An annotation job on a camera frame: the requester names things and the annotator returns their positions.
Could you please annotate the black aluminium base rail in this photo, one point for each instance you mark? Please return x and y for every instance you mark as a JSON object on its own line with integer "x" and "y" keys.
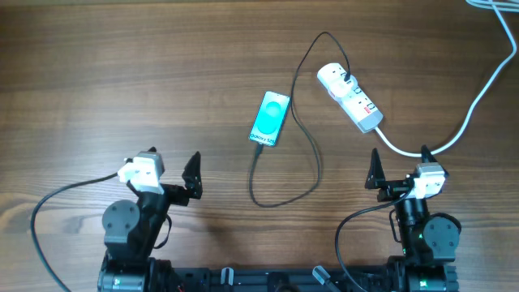
{"x": 371, "y": 278}

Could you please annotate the white charger adapter plug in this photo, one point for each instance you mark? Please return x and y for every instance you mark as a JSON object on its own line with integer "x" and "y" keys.
{"x": 341, "y": 88}

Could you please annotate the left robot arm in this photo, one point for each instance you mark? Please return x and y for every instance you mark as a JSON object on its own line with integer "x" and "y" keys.
{"x": 132, "y": 227}

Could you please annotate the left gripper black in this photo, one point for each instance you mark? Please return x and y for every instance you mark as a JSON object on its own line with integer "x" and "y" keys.
{"x": 190, "y": 176}

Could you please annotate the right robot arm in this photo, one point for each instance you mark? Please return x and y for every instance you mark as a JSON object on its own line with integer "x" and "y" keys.
{"x": 429, "y": 241}

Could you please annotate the white power strip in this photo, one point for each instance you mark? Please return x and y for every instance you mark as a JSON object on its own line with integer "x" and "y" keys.
{"x": 357, "y": 105}

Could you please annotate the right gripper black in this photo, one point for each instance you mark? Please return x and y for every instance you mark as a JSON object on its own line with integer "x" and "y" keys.
{"x": 392, "y": 188}

